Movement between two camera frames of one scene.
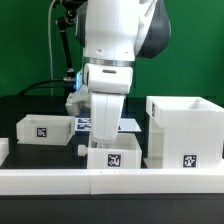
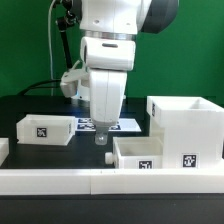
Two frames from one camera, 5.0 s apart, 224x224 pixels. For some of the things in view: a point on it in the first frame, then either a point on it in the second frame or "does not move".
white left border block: [4, 149] does not move
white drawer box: [45, 129] does not move
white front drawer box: [123, 154] to [136, 153]
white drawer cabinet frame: [184, 133] does not move
